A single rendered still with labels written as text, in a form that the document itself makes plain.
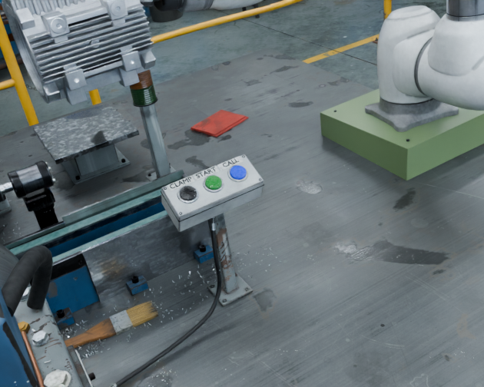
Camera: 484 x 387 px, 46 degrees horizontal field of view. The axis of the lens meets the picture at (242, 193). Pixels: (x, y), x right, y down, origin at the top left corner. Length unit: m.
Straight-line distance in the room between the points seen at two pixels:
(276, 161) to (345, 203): 0.28
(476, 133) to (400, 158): 0.24
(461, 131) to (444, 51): 0.28
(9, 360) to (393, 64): 1.20
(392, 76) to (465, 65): 0.23
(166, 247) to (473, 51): 0.76
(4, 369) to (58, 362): 0.16
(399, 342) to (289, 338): 0.19
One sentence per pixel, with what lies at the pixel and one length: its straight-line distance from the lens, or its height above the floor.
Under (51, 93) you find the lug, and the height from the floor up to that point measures 1.25.
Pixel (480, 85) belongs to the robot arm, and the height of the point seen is 1.06.
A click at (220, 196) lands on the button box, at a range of 0.98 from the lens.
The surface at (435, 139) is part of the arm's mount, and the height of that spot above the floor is 0.88.
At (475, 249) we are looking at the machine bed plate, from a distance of 1.25.
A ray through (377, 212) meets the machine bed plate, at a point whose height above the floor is 0.80.
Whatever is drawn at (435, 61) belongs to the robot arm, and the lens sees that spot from 1.36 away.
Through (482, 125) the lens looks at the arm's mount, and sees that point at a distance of 1.59.
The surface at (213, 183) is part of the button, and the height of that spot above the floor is 1.07.
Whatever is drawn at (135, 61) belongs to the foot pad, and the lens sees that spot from 1.01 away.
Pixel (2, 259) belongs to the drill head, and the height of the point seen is 1.11.
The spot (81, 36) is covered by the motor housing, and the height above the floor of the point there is 1.33.
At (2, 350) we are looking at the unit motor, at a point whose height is 1.29.
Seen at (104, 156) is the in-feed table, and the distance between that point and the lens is 1.69.
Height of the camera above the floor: 1.57
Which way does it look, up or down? 32 degrees down
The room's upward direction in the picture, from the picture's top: 9 degrees counter-clockwise
